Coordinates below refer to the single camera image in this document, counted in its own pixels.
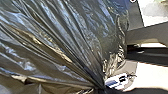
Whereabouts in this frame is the grey plastic trash bag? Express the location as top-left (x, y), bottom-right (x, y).
top-left (0, 0), bottom-right (131, 94)

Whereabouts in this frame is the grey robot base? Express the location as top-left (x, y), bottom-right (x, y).
top-left (103, 0), bottom-right (168, 91)

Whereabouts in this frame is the small white robot box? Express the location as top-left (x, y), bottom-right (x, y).
top-left (104, 74), bottom-right (130, 90)

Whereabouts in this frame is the thin dark robot cable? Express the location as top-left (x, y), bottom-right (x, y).
top-left (125, 73), bottom-right (138, 81)

